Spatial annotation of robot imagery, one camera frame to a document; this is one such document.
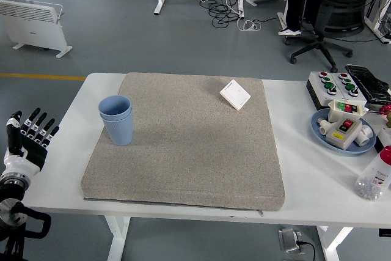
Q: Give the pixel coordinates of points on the black table control panel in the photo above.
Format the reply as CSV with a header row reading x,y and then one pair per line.
x,y
385,233

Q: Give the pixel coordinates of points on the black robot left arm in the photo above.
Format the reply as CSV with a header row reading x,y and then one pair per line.
x,y
12,187

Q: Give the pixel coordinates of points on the grey box under table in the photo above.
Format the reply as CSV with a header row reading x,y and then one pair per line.
x,y
288,239

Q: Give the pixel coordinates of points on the red object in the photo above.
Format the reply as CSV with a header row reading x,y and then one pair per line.
x,y
387,108

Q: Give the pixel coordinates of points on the blue ribbed plastic cup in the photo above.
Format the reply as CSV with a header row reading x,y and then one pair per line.
x,y
119,132
114,106

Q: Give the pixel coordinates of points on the blue plate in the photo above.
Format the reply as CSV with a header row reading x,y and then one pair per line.
x,y
345,150

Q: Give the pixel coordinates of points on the white red rocker switch box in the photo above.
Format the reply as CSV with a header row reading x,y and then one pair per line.
x,y
339,141

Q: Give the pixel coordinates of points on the brown object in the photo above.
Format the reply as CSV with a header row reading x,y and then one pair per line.
x,y
389,120

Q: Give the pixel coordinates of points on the clear red-capped bead bottle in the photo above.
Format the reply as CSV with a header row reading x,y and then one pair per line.
x,y
375,178

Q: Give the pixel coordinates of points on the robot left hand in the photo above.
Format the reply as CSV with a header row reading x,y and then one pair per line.
x,y
30,154

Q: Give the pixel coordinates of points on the seated person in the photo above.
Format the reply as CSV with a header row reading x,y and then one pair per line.
x,y
294,4

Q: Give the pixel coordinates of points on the yellow floor tape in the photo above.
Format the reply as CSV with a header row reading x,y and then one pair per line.
x,y
36,75

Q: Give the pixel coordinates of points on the white green-red button switch box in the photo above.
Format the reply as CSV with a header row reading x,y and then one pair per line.
x,y
336,114

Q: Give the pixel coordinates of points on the white table leg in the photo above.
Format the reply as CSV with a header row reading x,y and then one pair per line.
x,y
331,248
117,239

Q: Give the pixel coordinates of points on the white push-button control box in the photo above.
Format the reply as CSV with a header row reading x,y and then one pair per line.
x,y
317,90

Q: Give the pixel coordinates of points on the white pipe fitting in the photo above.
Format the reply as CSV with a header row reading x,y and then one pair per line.
x,y
324,126
365,138

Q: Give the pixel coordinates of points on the black office chair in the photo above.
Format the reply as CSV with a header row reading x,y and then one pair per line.
x,y
342,13

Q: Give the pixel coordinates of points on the white wall switch plate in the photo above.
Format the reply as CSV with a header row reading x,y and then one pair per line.
x,y
236,94

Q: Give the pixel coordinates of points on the grey-brown cushion mat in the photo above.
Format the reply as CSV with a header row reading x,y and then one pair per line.
x,y
198,151

